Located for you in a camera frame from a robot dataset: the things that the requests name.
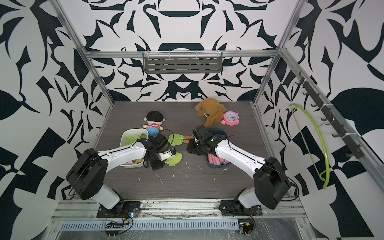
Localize pink alarm clock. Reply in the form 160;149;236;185
221;111;240;126

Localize brown plush dog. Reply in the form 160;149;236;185
195;98;227;128

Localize grey hook rail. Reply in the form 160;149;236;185
295;71;384;193

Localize plush doll black hair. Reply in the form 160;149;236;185
143;111;165;137

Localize white storage box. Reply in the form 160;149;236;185
120;129;149;169

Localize grey wall shelf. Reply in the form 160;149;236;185
143;51;224;74

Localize purple shovel pink handle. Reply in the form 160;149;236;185
220;158;230;165
208;154;221;166

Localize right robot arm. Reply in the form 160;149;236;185
187;126;291;215

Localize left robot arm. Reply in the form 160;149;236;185
66;135;177;216

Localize teal storage box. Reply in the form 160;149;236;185
206;129;231;169

